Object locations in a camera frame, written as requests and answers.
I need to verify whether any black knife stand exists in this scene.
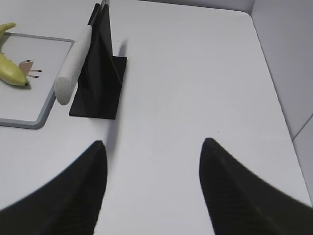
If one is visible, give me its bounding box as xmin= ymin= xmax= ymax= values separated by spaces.
xmin=69 ymin=0 xmax=127 ymax=119

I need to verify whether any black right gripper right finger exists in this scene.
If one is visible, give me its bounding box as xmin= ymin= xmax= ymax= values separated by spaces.
xmin=199 ymin=138 xmax=313 ymax=235

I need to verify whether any yellow plastic banana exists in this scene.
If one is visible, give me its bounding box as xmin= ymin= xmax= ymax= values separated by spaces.
xmin=0 ymin=23 xmax=30 ymax=87

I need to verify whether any white grey deer cutting board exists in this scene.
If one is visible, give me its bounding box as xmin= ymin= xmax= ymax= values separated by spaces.
xmin=0 ymin=32 xmax=74 ymax=129

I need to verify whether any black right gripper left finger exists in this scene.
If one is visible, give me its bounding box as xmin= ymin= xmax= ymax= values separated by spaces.
xmin=0 ymin=141 xmax=108 ymax=235

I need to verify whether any white handled kitchen knife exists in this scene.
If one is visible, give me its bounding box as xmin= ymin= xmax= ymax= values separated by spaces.
xmin=54 ymin=0 xmax=110 ymax=106

